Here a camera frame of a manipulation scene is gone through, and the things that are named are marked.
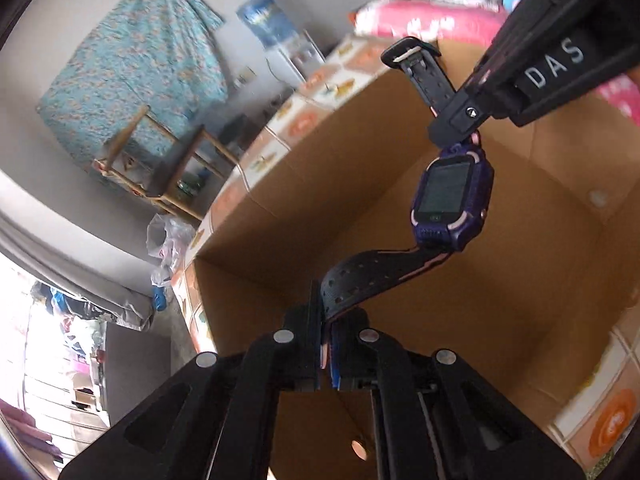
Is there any blue floral wall cloth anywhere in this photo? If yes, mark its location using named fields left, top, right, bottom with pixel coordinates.
left=36, top=0, right=228, bottom=177

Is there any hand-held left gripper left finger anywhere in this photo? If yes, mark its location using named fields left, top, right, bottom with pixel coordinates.
left=59, top=279, right=322, bottom=480

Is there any purple black smartwatch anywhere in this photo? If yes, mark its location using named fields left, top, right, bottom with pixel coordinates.
left=320, top=37, right=496, bottom=368

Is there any blue water bottle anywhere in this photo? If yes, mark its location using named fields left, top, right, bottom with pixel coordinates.
left=236, top=0, right=296, bottom=50

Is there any white water dispenser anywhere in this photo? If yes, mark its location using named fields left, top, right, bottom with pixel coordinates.
left=272, top=30, right=329, bottom=86

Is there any wooden chair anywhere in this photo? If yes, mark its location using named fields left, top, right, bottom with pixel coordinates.
left=92, top=105, right=242, bottom=222

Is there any pink floral blanket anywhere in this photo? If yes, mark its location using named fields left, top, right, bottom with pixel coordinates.
left=350, top=0, right=640, bottom=127

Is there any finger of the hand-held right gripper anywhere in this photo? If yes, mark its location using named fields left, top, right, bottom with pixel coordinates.
left=428, top=72, right=517, bottom=147

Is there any pile of clothes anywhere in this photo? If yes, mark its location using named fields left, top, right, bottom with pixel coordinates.
left=31, top=281, right=110, bottom=322

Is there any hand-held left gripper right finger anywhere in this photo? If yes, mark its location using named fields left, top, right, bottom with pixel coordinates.
left=327, top=309, right=587, bottom=480

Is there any grey curtain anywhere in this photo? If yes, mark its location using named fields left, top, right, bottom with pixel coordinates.
left=0, top=170, right=157, bottom=332

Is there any white plastic bag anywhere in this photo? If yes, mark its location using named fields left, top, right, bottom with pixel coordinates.
left=146, top=212, right=197, bottom=288

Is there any leaf patterned tablecloth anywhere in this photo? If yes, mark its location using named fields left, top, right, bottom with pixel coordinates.
left=170, top=35, right=640, bottom=472

